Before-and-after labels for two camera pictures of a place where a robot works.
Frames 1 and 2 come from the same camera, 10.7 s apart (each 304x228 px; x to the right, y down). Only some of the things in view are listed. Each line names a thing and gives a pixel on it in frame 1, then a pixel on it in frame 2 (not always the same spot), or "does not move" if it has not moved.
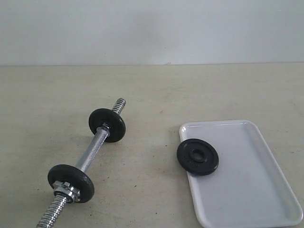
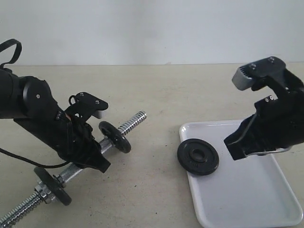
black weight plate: [197, 156] does not move
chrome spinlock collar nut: [71, 194] to [47, 195]
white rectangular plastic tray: [246, 189] does not move
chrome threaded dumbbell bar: [57, 206] to [42, 195]
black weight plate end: [116, 125] to [116, 136]
